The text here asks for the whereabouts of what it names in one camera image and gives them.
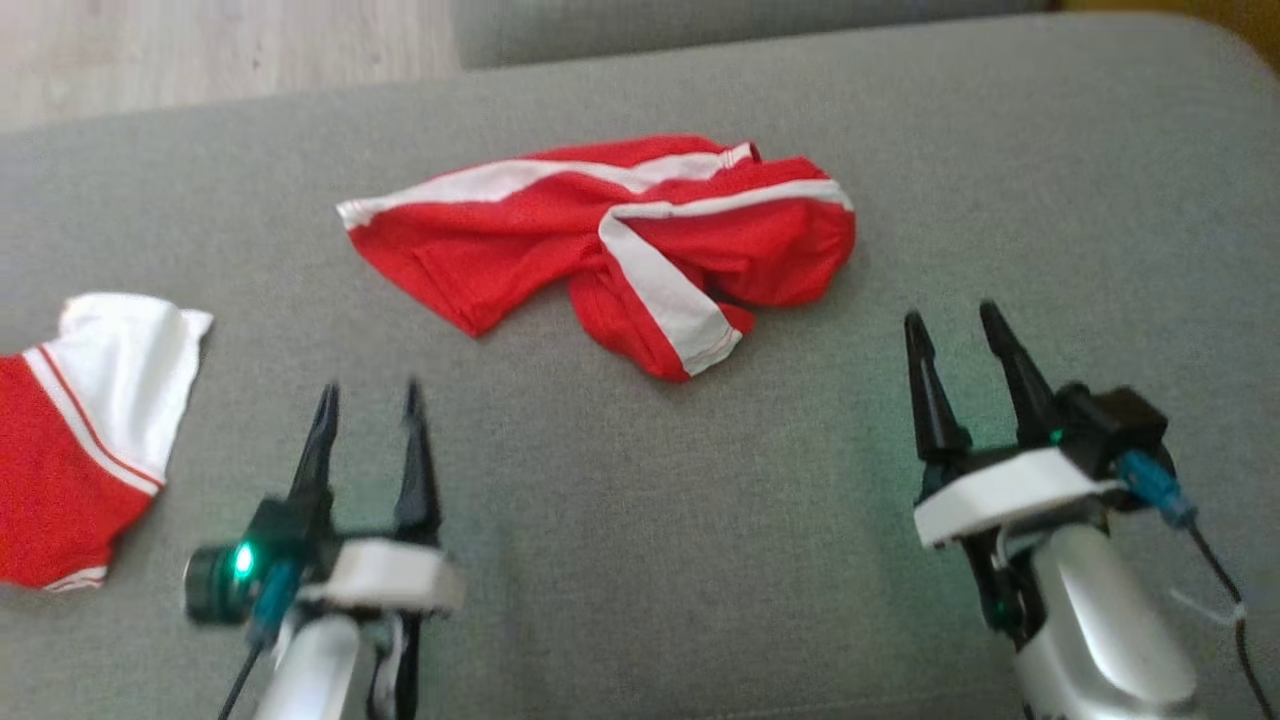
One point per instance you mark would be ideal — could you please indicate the red shirt with white sleeves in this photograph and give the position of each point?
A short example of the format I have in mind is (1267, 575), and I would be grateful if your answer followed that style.
(60, 470)

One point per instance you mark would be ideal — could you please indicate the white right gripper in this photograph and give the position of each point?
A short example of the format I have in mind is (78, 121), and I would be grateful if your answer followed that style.
(1010, 495)

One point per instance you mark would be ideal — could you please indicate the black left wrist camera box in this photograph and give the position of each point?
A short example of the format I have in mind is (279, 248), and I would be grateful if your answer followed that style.
(290, 525)

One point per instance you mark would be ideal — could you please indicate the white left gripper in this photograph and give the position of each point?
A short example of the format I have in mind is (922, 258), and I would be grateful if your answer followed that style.
(390, 578)

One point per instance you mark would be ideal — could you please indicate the red shorts with white stripes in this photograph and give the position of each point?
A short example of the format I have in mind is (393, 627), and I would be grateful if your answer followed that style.
(520, 240)

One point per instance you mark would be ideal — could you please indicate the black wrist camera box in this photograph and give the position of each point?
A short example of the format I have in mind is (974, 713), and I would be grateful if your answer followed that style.
(1115, 425)
(290, 525)

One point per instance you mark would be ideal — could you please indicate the large grey sofa seat cushion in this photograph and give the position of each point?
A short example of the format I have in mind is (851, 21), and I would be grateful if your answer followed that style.
(640, 500)

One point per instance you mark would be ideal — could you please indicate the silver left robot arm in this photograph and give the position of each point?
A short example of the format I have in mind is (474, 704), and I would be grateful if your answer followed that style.
(315, 670)

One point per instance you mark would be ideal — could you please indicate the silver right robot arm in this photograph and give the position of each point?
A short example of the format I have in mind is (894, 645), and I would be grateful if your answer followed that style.
(1100, 630)

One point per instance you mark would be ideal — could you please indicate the small grey sofa cushion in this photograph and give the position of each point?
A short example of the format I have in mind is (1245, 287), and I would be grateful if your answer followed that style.
(750, 25)

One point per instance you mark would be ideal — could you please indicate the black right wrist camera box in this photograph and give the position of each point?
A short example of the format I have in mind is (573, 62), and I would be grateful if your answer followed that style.
(1115, 425)

